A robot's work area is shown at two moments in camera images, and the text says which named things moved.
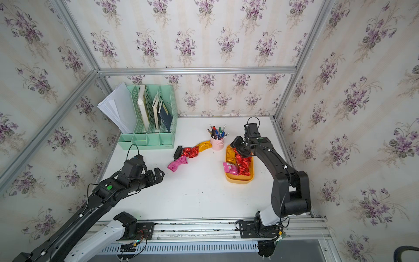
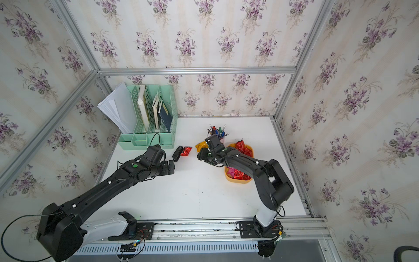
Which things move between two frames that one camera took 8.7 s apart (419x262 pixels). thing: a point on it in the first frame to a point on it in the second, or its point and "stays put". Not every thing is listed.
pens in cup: [218, 135] stays put
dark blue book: [166, 115] stays put
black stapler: [178, 153] stays put
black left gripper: [152, 181] to [166, 171]
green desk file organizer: [154, 111] stays put
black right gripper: [235, 142] to [201, 155]
